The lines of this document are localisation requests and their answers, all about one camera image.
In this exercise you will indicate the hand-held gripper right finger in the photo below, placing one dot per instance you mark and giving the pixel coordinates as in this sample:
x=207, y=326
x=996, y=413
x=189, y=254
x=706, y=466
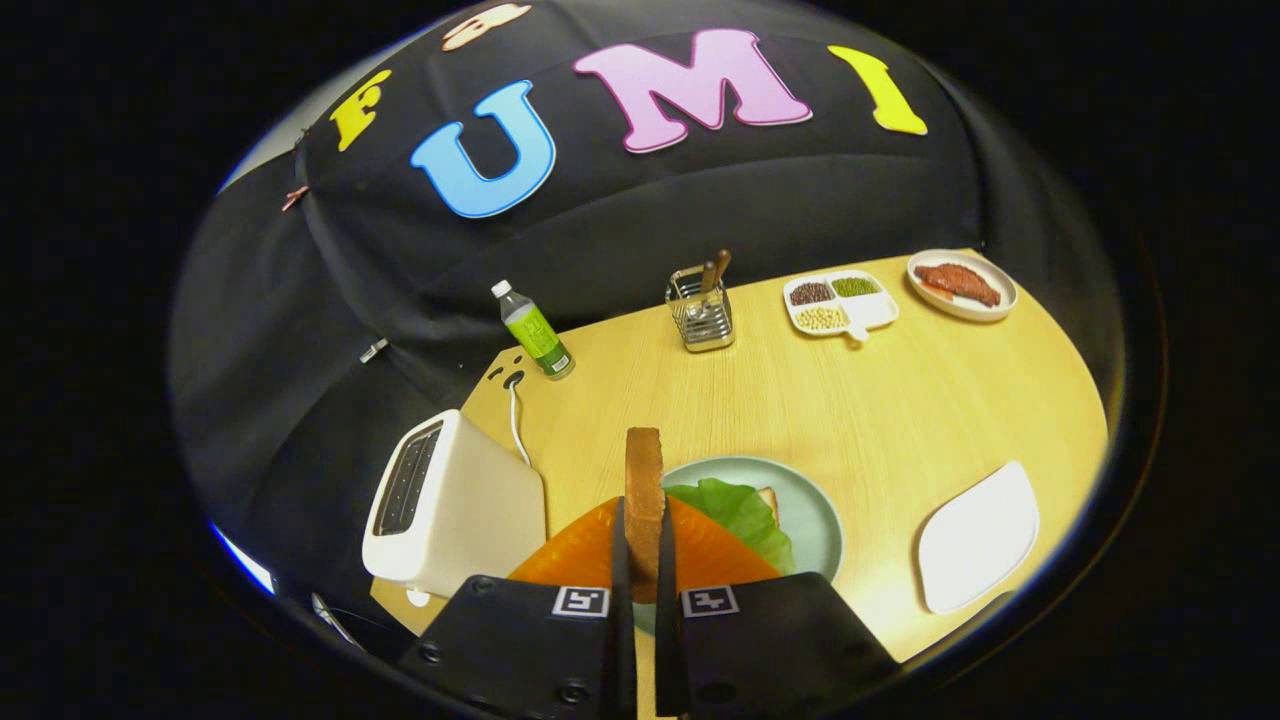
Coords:
x=670, y=640

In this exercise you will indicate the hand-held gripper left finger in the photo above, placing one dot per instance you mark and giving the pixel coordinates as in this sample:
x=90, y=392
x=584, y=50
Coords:
x=622, y=620

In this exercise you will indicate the toasted bread slice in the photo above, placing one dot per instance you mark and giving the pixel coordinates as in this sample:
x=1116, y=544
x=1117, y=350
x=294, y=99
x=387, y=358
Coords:
x=645, y=500

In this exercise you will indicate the green lettuce leaf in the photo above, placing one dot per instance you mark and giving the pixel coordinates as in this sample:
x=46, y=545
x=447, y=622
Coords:
x=745, y=515

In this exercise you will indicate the pale green round plate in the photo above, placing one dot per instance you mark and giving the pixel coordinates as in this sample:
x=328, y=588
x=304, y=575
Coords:
x=812, y=520

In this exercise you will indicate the white toaster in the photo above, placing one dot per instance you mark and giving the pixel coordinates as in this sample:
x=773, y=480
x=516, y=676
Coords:
x=470, y=510

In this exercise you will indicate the green label drink bottle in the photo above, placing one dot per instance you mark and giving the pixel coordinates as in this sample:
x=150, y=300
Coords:
x=538, y=335

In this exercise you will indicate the white leaf-shaped plate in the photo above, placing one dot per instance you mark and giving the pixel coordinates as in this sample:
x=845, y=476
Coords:
x=975, y=540

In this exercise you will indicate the pile of yellow soybeans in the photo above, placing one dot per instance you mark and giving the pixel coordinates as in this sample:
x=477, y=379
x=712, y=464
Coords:
x=822, y=318

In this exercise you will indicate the white cloth clip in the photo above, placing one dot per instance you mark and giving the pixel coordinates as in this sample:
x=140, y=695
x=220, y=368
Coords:
x=374, y=350

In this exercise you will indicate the pile of red beans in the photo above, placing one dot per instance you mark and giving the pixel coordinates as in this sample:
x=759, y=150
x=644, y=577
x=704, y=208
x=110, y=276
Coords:
x=810, y=293

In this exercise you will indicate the white divided dish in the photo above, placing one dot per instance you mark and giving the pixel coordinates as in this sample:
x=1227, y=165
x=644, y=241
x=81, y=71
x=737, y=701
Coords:
x=875, y=310

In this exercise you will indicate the pile of green beans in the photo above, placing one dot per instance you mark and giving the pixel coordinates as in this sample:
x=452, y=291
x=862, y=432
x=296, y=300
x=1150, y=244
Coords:
x=855, y=286

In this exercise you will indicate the round white plate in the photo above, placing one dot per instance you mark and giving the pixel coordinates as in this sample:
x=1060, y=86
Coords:
x=960, y=311

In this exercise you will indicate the red meat slice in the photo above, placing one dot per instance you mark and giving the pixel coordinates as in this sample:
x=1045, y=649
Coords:
x=960, y=282

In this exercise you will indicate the red cloth clip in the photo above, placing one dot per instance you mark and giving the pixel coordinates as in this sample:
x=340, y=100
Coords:
x=295, y=198

